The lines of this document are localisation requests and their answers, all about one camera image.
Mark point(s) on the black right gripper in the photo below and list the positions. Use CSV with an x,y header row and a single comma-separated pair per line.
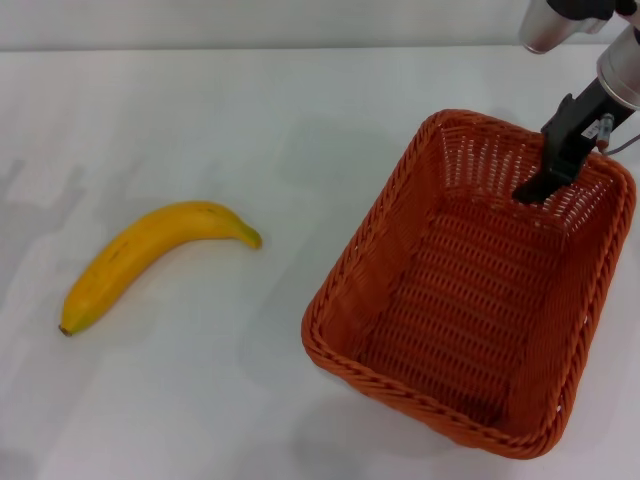
x,y
575,130

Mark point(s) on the yellow banana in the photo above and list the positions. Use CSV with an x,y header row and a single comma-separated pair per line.
x,y
150,235

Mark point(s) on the orange woven plastic basket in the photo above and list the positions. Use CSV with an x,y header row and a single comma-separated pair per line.
x,y
465,310

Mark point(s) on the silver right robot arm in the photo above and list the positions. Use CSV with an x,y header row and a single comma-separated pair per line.
x,y
620,65

